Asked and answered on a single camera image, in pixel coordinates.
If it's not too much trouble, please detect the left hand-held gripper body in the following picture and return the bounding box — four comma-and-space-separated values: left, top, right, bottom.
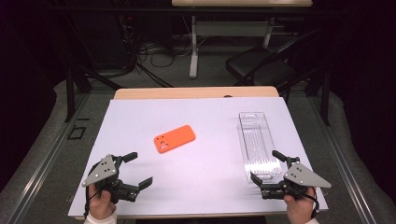
81, 153, 141, 204

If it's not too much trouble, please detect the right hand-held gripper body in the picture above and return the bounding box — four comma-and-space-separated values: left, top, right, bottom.
261, 156, 332, 201

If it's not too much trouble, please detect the clear plastic box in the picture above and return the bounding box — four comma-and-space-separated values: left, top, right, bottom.
237, 111, 283, 185

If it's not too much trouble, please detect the orange phone case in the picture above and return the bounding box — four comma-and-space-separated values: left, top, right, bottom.
153, 124, 197, 154

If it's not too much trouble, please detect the person's left hand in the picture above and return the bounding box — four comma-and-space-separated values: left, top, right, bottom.
88, 183, 118, 220

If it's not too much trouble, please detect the person's right hand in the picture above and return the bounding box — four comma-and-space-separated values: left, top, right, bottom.
283, 186, 317, 224

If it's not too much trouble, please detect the black square floor hatch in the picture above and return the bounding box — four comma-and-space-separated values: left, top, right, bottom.
67, 125, 87, 141

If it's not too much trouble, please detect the white board sheet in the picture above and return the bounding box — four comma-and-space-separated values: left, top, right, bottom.
67, 96, 330, 217

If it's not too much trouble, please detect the black metal stand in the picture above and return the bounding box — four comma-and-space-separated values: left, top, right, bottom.
306, 66, 332, 127
64, 66, 125, 123

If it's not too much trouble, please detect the wooden table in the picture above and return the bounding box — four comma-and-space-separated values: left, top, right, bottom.
74, 86, 321, 220

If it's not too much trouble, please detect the black chair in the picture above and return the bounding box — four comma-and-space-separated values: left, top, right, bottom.
225, 27, 328, 94

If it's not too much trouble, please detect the black computer tower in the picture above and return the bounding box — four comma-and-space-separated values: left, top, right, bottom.
78, 12, 138, 71

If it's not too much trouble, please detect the white desk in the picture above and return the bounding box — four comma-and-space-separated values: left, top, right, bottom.
171, 0, 314, 79

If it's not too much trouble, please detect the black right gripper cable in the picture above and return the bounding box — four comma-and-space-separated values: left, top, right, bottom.
306, 186, 321, 218

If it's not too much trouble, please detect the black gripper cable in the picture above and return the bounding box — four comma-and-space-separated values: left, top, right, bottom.
306, 186, 321, 218
82, 167, 96, 218

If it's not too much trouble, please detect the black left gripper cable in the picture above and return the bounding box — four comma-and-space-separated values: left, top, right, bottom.
82, 167, 96, 218

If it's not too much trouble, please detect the metal floor rail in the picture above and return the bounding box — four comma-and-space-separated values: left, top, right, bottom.
0, 92, 92, 224
306, 96, 379, 224

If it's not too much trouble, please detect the floor cables bundle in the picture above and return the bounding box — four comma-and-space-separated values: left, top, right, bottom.
136, 40, 194, 68

